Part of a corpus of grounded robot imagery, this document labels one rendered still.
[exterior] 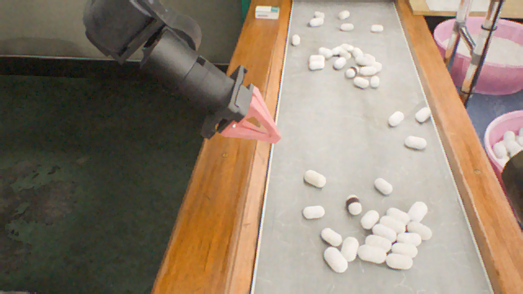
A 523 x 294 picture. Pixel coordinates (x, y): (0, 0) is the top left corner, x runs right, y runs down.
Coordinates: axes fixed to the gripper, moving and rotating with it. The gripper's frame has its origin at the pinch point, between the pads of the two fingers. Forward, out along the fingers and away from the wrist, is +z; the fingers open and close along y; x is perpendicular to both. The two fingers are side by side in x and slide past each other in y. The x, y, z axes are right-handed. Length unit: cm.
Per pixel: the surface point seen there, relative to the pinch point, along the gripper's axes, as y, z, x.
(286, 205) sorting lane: -1.2, 9.4, 8.0
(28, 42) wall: 158, -67, 142
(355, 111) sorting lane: 26.0, 18.9, 0.6
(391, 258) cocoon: -11.0, 19.2, -2.4
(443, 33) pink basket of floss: 64, 38, -15
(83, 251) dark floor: 41, 3, 110
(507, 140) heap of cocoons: 19.5, 39.6, -16.3
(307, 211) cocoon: -3.7, 10.9, 4.8
